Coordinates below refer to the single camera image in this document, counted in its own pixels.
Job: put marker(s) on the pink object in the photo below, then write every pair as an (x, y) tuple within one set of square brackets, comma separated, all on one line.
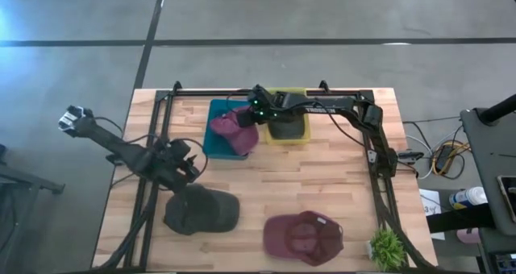
[(468, 236)]

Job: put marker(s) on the black rig frame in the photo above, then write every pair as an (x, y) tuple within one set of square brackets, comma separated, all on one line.
[(193, 92)]

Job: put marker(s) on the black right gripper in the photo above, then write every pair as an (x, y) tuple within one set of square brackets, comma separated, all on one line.
[(266, 113)]

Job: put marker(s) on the black pole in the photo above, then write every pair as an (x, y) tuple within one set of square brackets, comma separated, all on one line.
[(498, 109)]

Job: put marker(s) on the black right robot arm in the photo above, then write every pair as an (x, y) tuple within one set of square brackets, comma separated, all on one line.
[(342, 105)]

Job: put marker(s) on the dark grey cart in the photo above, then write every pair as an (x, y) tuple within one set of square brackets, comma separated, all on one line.
[(488, 161)]

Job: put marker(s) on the small green potted plant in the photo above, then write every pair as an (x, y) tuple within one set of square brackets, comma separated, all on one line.
[(388, 250)]

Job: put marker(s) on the white paper sheet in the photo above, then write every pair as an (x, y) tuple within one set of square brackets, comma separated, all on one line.
[(429, 203)]

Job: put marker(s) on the dark grey cap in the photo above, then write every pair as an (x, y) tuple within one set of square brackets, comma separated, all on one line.
[(286, 129), (201, 211)]

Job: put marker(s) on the yellow plastic bin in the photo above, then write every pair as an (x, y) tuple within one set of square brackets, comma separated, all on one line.
[(307, 133)]

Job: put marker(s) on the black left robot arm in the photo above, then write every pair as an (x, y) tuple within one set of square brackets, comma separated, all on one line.
[(117, 149)]

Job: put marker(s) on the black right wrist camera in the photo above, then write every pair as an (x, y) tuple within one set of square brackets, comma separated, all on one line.
[(281, 100)]

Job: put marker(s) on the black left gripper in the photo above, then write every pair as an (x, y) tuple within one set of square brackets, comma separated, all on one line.
[(169, 169)]

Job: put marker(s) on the black power adapter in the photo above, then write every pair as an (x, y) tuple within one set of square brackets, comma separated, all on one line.
[(445, 157)]

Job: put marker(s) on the black tablet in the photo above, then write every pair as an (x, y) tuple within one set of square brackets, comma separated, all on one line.
[(508, 197)]

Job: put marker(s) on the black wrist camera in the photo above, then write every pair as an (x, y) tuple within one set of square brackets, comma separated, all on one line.
[(181, 148), (281, 100)]

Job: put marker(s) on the white wipes canister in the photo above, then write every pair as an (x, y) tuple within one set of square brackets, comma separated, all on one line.
[(469, 197)]

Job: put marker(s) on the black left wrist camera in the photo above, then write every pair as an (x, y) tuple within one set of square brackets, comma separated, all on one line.
[(181, 148)]

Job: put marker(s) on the blue plastic bin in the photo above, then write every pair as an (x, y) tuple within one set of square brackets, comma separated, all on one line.
[(213, 145)]

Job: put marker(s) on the black metal floor stand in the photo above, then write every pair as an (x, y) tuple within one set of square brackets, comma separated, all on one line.
[(32, 181)]

